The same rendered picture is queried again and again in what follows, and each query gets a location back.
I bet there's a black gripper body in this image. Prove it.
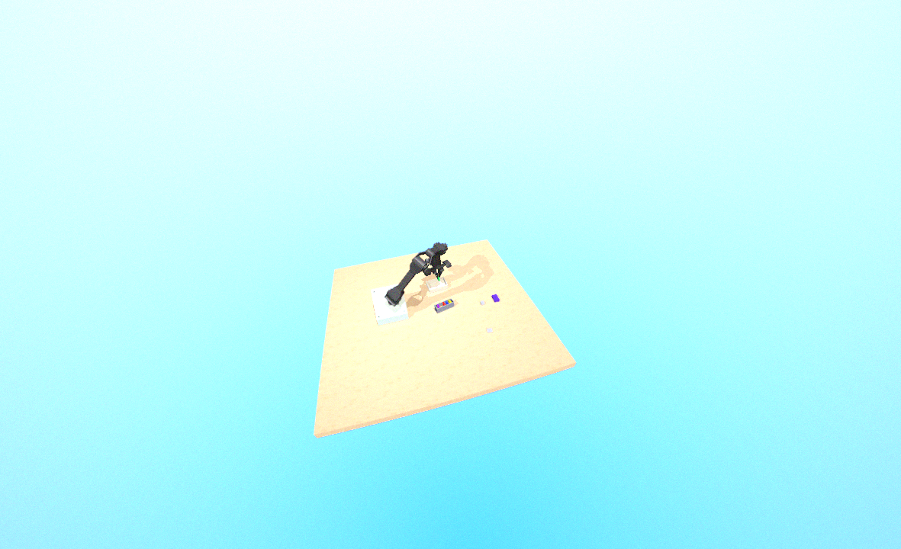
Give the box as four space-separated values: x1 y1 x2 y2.
423 259 452 276

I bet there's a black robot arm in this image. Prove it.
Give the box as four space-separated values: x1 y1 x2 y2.
385 242 448 307

